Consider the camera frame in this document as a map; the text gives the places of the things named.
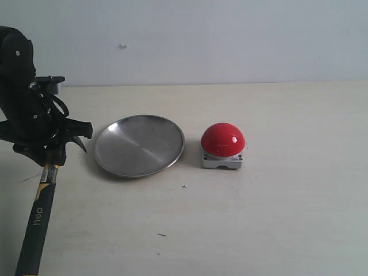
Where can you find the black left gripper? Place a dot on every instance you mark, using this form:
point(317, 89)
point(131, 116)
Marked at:
point(36, 118)

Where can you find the yellow black claw hammer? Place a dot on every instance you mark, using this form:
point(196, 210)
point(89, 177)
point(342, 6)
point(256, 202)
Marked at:
point(36, 229)

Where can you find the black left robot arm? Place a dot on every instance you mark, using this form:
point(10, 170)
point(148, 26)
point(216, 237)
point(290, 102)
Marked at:
point(17, 68)

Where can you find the red dome push button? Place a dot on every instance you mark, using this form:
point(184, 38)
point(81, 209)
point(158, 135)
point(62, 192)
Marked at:
point(222, 146)

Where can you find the round steel plate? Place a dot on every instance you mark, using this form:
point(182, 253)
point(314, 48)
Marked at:
point(138, 146)

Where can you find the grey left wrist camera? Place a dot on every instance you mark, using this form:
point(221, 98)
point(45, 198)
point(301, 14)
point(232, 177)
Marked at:
point(49, 84)

